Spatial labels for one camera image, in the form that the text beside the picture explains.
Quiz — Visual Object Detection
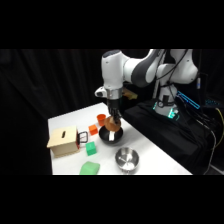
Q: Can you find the wooden box with slot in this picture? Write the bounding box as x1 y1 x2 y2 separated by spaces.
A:
46 125 81 159

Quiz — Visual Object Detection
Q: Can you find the silver metal bowl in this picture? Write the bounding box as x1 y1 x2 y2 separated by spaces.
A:
114 147 141 175

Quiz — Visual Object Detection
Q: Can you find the black bowl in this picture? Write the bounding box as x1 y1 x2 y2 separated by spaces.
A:
98 124 125 146

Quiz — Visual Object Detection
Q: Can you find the white cable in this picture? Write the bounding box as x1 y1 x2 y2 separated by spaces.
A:
207 129 218 168

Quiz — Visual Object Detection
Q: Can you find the orange cup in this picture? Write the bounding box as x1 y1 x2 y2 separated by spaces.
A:
96 113 108 127

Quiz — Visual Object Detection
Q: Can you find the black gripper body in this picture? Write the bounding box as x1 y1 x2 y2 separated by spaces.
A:
106 97 122 117

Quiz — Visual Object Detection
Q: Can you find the black draped robot stand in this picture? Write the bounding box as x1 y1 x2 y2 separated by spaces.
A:
120 97 224 176

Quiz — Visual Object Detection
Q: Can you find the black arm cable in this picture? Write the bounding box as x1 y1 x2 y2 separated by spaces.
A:
151 49 191 88

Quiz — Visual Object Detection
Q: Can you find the yellow cable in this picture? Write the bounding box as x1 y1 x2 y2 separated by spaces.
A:
213 106 224 155

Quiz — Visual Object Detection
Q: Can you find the green cube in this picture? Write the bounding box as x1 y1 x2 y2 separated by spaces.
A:
85 141 98 157

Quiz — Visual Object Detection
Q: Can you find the green base light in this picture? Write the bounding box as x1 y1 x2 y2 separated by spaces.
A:
152 101 180 121

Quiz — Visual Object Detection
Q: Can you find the wrist camera with tan mount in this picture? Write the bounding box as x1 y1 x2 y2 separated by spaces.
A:
121 87 139 101

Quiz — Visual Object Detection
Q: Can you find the brown toy potato with tag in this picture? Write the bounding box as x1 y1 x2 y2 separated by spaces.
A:
103 116 123 142

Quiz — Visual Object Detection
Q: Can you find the green soft sponge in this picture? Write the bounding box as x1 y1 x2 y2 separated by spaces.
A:
79 160 102 176

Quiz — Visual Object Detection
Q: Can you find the blue lit bar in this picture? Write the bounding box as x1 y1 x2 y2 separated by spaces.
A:
176 90 201 111

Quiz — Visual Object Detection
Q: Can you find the black metal clip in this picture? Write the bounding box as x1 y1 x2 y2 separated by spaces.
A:
77 130 90 148

